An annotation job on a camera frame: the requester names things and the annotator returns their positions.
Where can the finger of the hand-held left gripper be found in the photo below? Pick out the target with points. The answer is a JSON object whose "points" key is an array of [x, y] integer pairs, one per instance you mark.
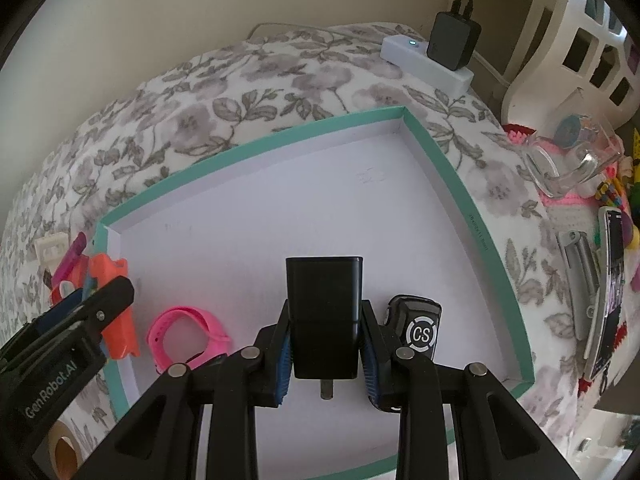
{"points": [[107, 300], [62, 306]]}

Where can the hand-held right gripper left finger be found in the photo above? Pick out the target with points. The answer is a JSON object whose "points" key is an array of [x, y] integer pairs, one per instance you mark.
{"points": [[280, 360]]}

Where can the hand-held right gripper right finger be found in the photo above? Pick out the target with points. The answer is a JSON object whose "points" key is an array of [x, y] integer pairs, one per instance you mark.
{"points": [[372, 365]]}

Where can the orange blue toy case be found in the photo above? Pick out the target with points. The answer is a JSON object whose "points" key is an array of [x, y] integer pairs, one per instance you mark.
{"points": [[107, 267]]}

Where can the black toy car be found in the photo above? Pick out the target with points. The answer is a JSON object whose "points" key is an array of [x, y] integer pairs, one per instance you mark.
{"points": [[422, 332]]}

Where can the white plastic clip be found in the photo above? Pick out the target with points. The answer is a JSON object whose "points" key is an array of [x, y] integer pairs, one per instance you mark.
{"points": [[47, 247]]}

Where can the pink wrist watch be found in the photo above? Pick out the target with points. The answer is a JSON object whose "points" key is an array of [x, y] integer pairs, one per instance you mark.
{"points": [[165, 330]]}

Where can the black charger plug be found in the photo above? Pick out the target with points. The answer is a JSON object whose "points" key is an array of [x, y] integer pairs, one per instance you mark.
{"points": [[325, 310]]}

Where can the teal white box tray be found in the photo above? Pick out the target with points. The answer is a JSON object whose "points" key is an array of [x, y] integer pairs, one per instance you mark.
{"points": [[300, 185]]}

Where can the brown tape roll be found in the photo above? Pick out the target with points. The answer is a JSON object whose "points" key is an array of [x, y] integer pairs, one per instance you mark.
{"points": [[67, 455]]}

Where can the grey metal clip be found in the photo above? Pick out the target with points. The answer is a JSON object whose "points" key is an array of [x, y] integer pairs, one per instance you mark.
{"points": [[582, 285]]}

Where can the smartphone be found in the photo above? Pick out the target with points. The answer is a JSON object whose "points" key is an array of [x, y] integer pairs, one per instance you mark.
{"points": [[612, 285]]}

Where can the floral grey white blanket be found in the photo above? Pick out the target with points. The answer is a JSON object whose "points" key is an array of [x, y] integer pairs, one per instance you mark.
{"points": [[250, 70]]}

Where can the clear plastic cup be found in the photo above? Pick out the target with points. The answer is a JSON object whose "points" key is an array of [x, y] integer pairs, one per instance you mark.
{"points": [[575, 170]]}

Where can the white power strip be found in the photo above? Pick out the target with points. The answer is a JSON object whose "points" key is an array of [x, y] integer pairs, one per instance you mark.
{"points": [[400, 50]]}

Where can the white plastic basket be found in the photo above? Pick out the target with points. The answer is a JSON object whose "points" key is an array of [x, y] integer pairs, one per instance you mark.
{"points": [[550, 35]]}

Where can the black wall adapter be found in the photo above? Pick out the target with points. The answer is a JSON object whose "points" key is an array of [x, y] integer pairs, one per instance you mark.
{"points": [[452, 40]]}

